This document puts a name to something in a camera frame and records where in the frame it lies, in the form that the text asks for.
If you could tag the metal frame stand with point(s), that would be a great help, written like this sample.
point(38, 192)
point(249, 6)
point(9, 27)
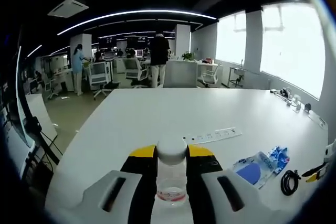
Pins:
point(236, 73)

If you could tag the large display screen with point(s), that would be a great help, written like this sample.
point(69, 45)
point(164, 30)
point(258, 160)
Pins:
point(22, 119)

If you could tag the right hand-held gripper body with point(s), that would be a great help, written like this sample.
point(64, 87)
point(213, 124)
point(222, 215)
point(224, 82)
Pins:
point(330, 150)

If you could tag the white and blue plastic bag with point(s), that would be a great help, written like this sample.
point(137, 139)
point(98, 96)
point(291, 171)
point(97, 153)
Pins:
point(258, 159)

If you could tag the white partition cabinet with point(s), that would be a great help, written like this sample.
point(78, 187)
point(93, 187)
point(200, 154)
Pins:
point(181, 74)

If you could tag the blue oval pad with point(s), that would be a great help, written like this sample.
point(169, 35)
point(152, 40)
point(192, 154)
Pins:
point(248, 172)

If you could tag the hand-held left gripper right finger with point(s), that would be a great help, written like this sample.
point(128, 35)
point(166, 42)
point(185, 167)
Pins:
point(236, 203)

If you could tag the green potted plant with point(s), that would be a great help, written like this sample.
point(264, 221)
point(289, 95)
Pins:
point(187, 56)

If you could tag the ceiling air conditioner vent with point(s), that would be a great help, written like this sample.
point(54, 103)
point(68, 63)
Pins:
point(68, 7)

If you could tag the long ceiling light strip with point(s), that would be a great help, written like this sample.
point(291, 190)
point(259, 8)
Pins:
point(136, 12)

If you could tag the black tripod stand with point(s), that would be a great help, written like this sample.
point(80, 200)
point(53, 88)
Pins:
point(35, 125)

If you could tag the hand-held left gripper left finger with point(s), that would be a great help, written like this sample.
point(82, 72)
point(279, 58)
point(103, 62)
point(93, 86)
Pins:
point(105, 197)

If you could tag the clear water bottle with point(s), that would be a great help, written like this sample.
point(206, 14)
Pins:
point(172, 153)

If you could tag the white leaning board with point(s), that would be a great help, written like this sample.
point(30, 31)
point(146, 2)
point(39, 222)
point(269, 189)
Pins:
point(42, 119)

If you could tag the blue tissue pack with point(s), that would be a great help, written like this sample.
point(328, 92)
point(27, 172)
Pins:
point(279, 157)

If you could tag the white table socket strip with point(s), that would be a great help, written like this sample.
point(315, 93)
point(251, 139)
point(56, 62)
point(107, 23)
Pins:
point(223, 132)

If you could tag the white mesh office chair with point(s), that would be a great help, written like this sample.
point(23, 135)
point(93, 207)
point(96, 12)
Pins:
point(99, 74)
point(132, 68)

